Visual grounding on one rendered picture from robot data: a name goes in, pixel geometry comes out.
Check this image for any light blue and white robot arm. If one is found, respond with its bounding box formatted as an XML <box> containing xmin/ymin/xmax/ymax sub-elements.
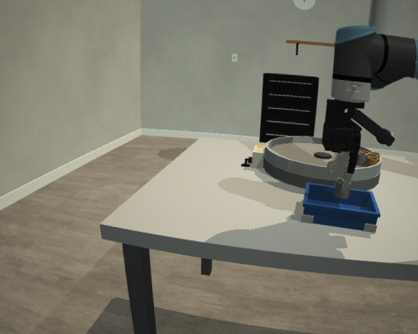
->
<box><xmin>331</xmin><ymin>0</ymin><xmax>418</xmax><ymax>146</ymax></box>

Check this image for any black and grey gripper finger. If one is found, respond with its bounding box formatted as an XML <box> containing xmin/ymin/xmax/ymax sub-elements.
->
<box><xmin>328</xmin><ymin>139</ymin><xmax>359</xmax><ymax>193</ymax></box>
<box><xmin>327</xmin><ymin>151</ymin><xmax>350</xmax><ymax>183</ymax></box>

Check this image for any blue crate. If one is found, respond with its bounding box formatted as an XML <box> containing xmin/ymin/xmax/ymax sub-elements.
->
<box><xmin>301</xmin><ymin>183</ymin><xmax>380</xmax><ymax>233</ymax></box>

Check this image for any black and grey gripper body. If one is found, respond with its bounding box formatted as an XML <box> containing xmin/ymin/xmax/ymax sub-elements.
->
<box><xmin>322</xmin><ymin>99</ymin><xmax>365</xmax><ymax>153</ymax></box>

